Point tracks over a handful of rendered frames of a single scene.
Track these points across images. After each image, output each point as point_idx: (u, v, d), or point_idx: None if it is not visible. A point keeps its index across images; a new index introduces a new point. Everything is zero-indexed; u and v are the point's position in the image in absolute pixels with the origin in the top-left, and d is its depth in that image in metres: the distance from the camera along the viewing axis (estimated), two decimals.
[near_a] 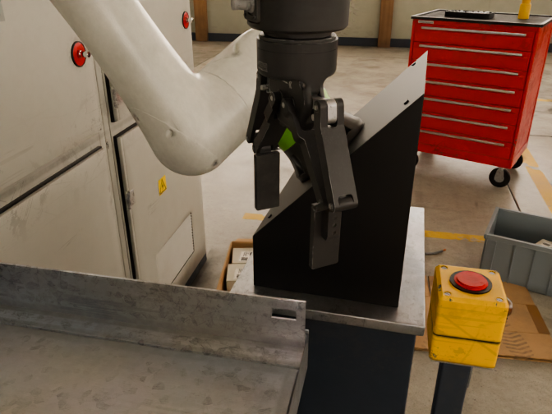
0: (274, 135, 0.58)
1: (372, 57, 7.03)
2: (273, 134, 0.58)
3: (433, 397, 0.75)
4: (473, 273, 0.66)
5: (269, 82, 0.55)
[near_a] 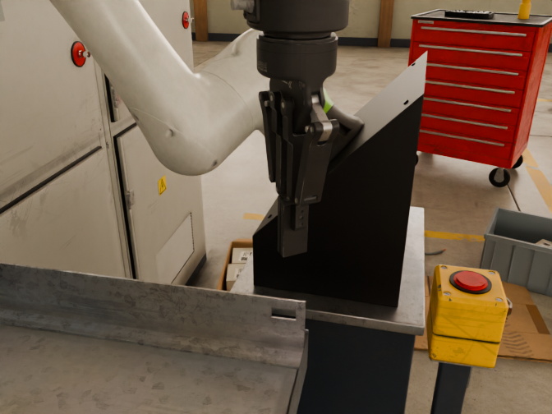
0: None
1: (372, 57, 7.03)
2: None
3: (433, 397, 0.75)
4: (473, 273, 0.66)
5: None
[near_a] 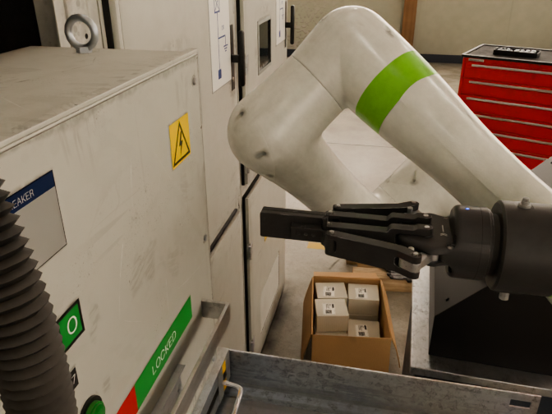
0: (361, 233, 0.56)
1: None
2: (363, 235, 0.56)
3: None
4: None
5: (416, 264, 0.51)
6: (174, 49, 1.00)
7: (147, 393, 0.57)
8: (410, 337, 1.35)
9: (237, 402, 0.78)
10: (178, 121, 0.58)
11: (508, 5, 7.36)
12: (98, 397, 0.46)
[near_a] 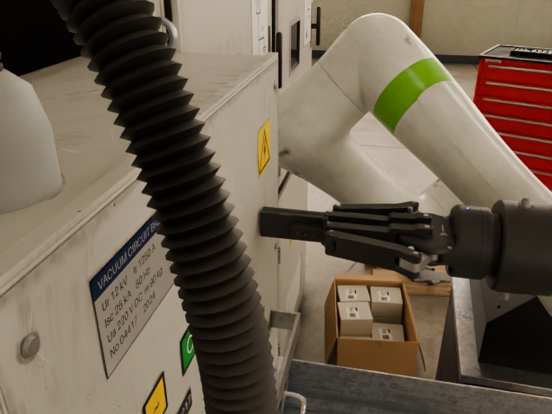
0: (361, 233, 0.56)
1: None
2: (363, 235, 0.56)
3: None
4: None
5: (416, 263, 0.51)
6: (223, 52, 0.98)
7: None
8: (449, 342, 1.33)
9: (302, 413, 0.76)
10: (264, 127, 0.57)
11: (516, 5, 7.34)
12: None
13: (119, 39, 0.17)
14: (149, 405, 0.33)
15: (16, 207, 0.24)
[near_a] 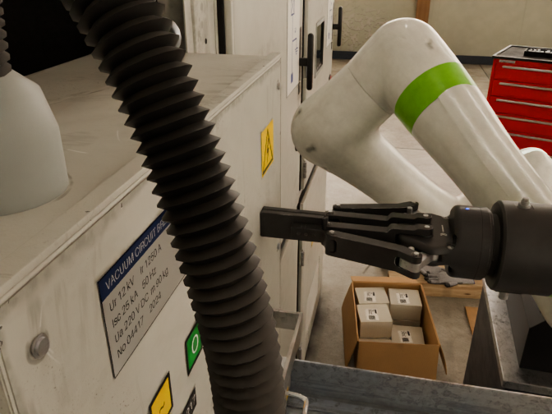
0: (361, 233, 0.56)
1: None
2: (363, 235, 0.56)
3: None
4: None
5: (416, 263, 0.51)
6: (265, 53, 0.96)
7: None
8: (482, 347, 1.32)
9: (305, 413, 0.76)
10: (267, 127, 0.57)
11: (522, 5, 7.33)
12: None
13: (130, 39, 0.17)
14: (154, 405, 0.33)
15: (25, 208, 0.25)
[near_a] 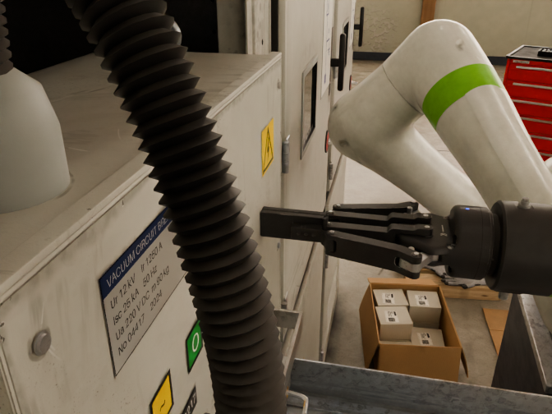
0: (361, 233, 0.56)
1: None
2: (363, 235, 0.56)
3: None
4: None
5: (416, 264, 0.52)
6: (307, 54, 0.95)
7: None
8: (516, 351, 1.30)
9: (305, 412, 0.76)
10: (267, 126, 0.57)
11: (528, 5, 7.32)
12: None
13: (132, 37, 0.17)
14: (155, 402, 0.33)
15: (26, 205, 0.25)
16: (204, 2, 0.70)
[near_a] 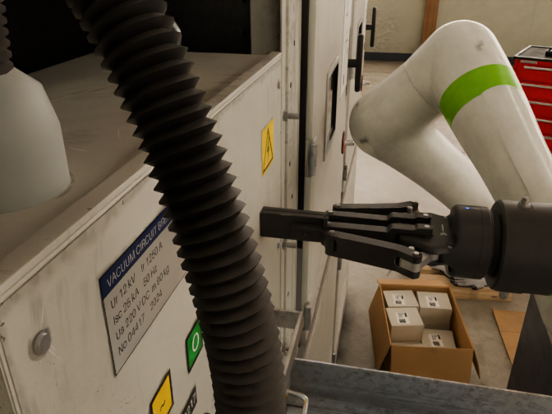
0: (361, 233, 0.56)
1: None
2: (363, 235, 0.56)
3: None
4: None
5: (416, 263, 0.51)
6: (331, 55, 0.94)
7: None
8: (534, 353, 1.29)
9: (305, 411, 0.76)
10: (267, 126, 0.57)
11: (531, 5, 7.31)
12: None
13: (132, 37, 0.17)
14: (155, 402, 0.33)
15: (26, 205, 0.25)
16: (235, 3, 0.69)
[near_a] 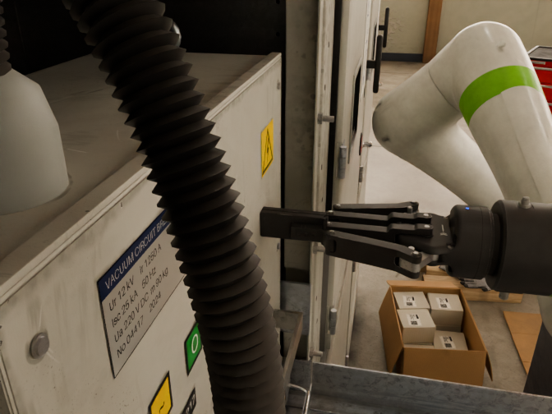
0: (361, 233, 0.56)
1: None
2: (363, 235, 0.56)
3: None
4: None
5: (416, 263, 0.51)
6: (356, 57, 0.93)
7: None
8: None
9: (306, 404, 0.78)
10: (267, 127, 0.57)
11: (535, 5, 7.30)
12: None
13: (131, 39, 0.17)
14: (154, 405, 0.33)
15: (25, 207, 0.24)
16: (269, 4, 0.68)
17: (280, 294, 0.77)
